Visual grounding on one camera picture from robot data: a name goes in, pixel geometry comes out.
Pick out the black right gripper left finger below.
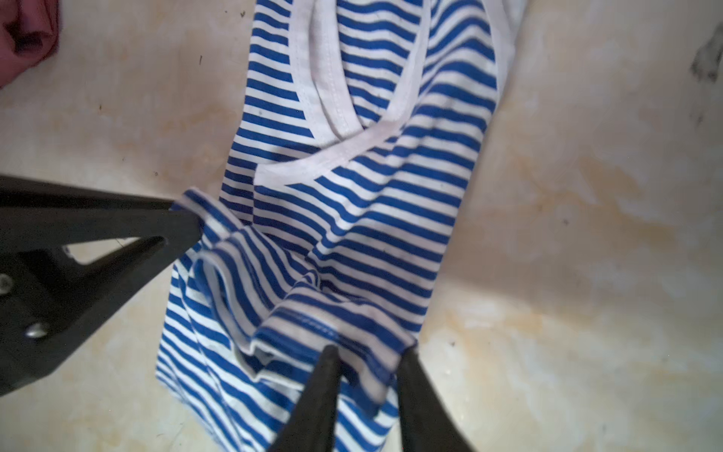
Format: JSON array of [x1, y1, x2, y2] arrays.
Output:
[[268, 346, 342, 452]]

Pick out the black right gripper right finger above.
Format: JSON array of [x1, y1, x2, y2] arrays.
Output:
[[397, 350, 473, 452]]

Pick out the blue white striped tank top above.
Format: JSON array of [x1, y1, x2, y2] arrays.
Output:
[[156, 1, 525, 451]]

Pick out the pink ribbed tank top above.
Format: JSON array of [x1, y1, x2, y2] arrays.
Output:
[[1, 0, 59, 88]]

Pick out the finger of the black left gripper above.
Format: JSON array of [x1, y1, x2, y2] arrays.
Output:
[[1, 176, 201, 395]]

